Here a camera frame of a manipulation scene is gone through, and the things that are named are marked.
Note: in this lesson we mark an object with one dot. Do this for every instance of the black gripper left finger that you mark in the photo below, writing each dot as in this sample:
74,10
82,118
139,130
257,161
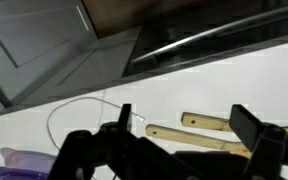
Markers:
125,118

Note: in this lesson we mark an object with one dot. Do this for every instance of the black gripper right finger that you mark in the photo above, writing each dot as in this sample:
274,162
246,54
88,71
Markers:
245,125

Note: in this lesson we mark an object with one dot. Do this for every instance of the wooden cooking stick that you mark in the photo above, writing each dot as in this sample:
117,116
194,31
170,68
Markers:
206,122
175,135

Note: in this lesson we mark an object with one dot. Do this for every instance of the grey corner cabinet door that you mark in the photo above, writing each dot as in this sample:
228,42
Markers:
49,50

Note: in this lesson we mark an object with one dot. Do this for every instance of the purple plastic container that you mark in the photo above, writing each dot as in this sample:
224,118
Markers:
25,165

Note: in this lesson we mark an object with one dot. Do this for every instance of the black dishwasher with handle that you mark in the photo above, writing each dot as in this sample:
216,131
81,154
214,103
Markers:
209,32

